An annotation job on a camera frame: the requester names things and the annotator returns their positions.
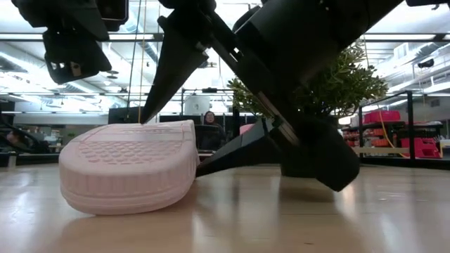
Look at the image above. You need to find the black computer monitor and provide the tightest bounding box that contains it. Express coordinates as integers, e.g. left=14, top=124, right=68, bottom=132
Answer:
left=108, top=107, right=149, bottom=124

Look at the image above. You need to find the black metal shelf wooden board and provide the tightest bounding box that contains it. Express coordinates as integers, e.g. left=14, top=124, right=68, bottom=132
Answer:
left=231, top=90, right=419, bottom=166

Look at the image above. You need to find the black storage rack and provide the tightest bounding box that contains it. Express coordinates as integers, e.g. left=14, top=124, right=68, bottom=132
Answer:
left=341, top=121, right=444, bottom=160

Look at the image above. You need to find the black aluminium table frame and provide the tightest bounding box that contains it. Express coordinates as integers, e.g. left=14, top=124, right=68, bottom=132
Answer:
left=0, top=150, right=450, bottom=171

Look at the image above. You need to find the red plastic bin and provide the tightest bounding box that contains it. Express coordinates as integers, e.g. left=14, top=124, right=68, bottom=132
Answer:
left=364, top=110, right=402, bottom=124

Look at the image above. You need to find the yellow hanging cable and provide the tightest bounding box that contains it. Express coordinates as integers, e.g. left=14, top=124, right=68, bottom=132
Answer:
left=364, top=37, right=409, bottom=159

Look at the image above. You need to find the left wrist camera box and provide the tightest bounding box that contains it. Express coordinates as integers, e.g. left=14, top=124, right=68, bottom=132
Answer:
left=96, top=0, right=129, bottom=32

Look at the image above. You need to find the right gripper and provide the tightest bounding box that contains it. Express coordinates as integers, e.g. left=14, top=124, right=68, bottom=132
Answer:
left=210, top=0, right=405, bottom=193

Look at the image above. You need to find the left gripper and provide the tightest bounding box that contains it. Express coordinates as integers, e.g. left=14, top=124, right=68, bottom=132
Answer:
left=10, top=0, right=113, bottom=85

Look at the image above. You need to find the person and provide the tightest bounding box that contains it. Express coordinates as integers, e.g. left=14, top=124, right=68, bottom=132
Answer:
left=202, top=110, right=226, bottom=152

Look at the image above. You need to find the green plant in black pot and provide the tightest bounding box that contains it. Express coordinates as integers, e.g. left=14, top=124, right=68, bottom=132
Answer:
left=227, top=41, right=389, bottom=179

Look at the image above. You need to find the red plastic crate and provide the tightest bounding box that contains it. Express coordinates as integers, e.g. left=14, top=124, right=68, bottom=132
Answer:
left=400, top=137, right=442, bottom=160

